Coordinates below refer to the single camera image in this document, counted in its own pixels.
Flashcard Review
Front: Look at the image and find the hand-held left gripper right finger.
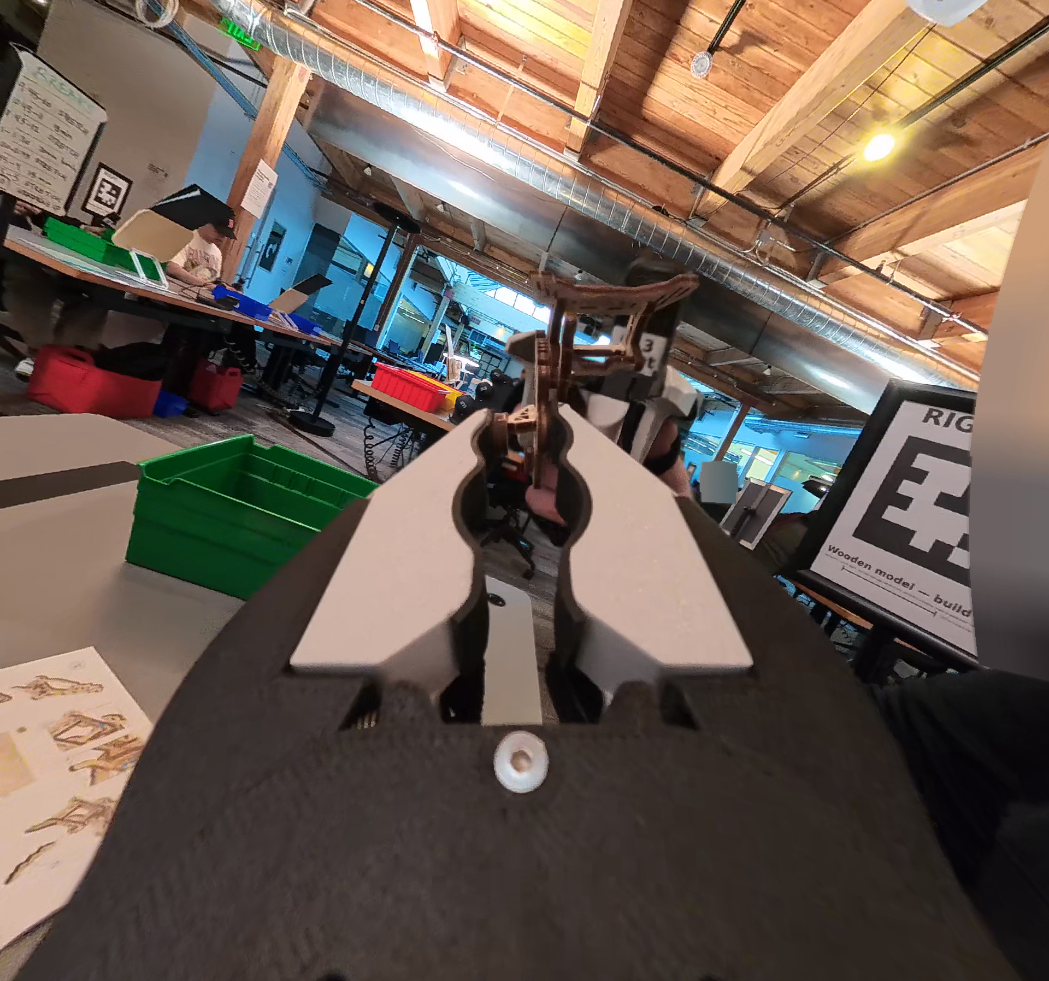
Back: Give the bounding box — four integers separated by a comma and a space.
559, 404, 754, 697

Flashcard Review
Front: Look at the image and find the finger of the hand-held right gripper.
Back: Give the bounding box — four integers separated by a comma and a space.
584, 391, 650, 445

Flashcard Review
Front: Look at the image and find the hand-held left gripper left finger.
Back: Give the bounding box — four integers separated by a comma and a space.
291, 409, 494, 691

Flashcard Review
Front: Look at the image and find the wooden model long body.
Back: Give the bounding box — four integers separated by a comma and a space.
479, 329, 575, 510

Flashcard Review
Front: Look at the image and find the wooden model bow frame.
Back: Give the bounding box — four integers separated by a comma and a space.
527, 268, 699, 379

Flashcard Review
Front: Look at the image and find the model instruction booklet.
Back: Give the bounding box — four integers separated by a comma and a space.
0, 647, 154, 945

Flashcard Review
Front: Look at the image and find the person's right hand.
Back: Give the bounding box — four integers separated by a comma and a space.
523, 463, 576, 525

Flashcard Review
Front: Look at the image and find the black floor stand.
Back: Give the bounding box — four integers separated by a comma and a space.
287, 202, 421, 438

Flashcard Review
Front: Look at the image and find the red plastic bin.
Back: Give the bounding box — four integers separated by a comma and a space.
370, 363, 465, 414
190, 360, 245, 413
27, 344, 162, 419

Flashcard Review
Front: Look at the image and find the green plastic bin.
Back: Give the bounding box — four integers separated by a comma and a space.
127, 433, 380, 601
43, 216, 136, 269

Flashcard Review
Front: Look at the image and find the black white marker sign board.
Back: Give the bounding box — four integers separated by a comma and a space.
799, 378, 985, 671

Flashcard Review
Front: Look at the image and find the blue plastic bin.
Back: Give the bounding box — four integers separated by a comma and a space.
211, 284, 273, 318

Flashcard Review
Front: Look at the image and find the small marker tag poster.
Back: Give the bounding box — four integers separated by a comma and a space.
84, 163, 134, 218

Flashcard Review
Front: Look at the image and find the whiteboard with writing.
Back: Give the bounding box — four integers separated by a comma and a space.
0, 45, 108, 215

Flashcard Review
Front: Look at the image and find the silver ventilation duct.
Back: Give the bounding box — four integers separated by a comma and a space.
78, 0, 985, 392

